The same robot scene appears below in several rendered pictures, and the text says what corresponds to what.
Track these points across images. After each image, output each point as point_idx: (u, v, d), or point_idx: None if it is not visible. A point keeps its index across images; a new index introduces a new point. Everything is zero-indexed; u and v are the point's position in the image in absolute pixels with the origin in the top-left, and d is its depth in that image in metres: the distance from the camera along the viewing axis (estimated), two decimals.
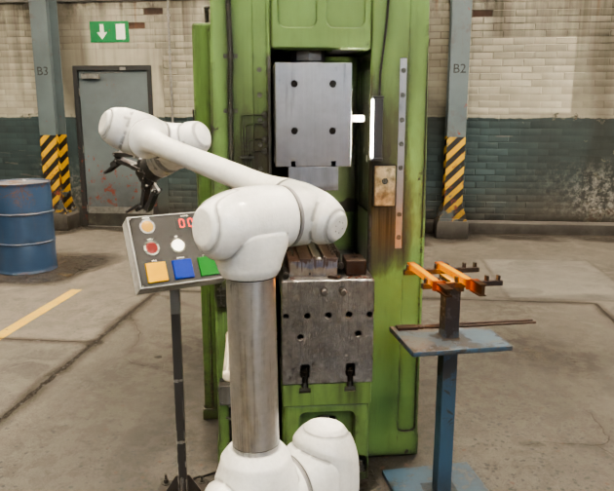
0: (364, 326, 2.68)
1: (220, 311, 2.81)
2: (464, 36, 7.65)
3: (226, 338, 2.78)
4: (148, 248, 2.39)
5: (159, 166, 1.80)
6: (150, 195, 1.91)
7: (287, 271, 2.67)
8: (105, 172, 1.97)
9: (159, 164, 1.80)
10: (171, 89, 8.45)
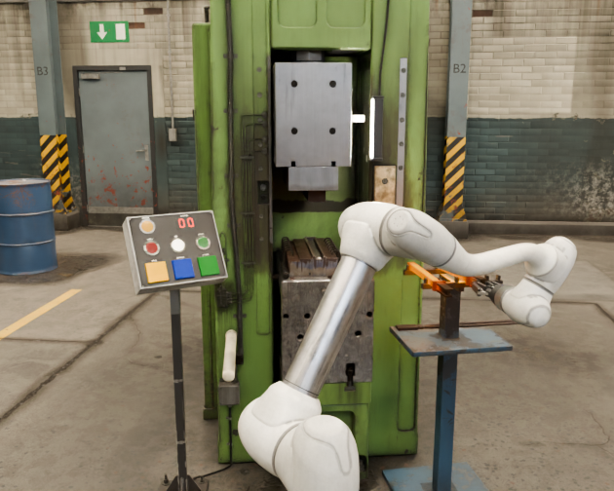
0: (364, 326, 2.68)
1: (220, 311, 2.81)
2: (464, 36, 7.65)
3: (226, 338, 2.78)
4: (148, 248, 2.39)
5: None
6: None
7: (287, 271, 2.67)
8: (472, 284, 2.34)
9: None
10: (171, 89, 8.45)
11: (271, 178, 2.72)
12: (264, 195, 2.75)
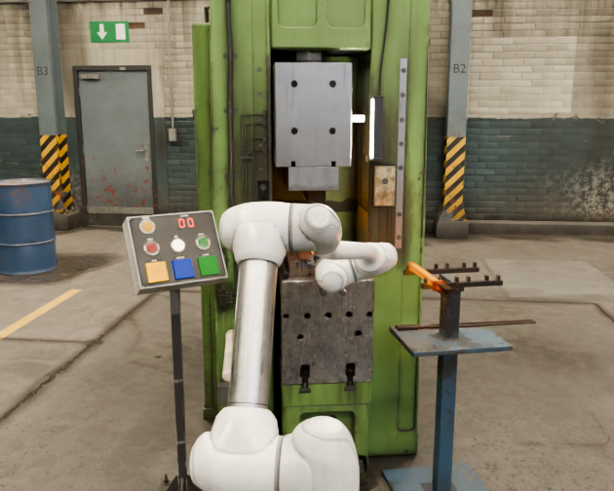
0: (364, 326, 2.68)
1: (220, 311, 2.81)
2: (464, 36, 7.65)
3: (226, 338, 2.78)
4: (148, 248, 2.39)
5: None
6: None
7: (287, 271, 2.67)
8: None
9: None
10: (171, 89, 8.45)
11: (271, 178, 2.72)
12: (264, 195, 2.75)
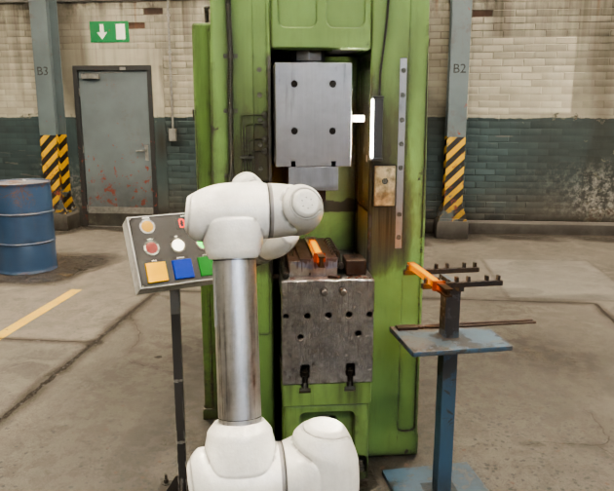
0: (364, 326, 2.68)
1: None
2: (464, 36, 7.65)
3: None
4: (148, 248, 2.39)
5: (272, 260, 2.15)
6: None
7: (287, 271, 2.67)
8: None
9: (271, 260, 2.15)
10: (171, 89, 8.45)
11: (271, 178, 2.72)
12: None
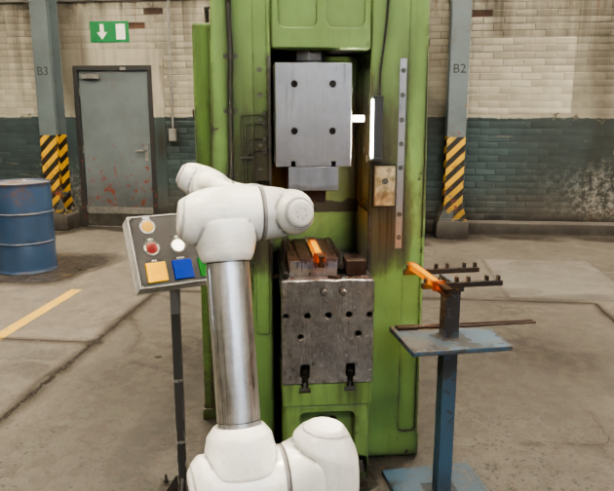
0: (364, 326, 2.68)
1: None
2: (464, 36, 7.65)
3: None
4: (148, 248, 2.39)
5: None
6: None
7: (287, 271, 2.67)
8: None
9: None
10: (171, 89, 8.45)
11: (271, 178, 2.72)
12: None
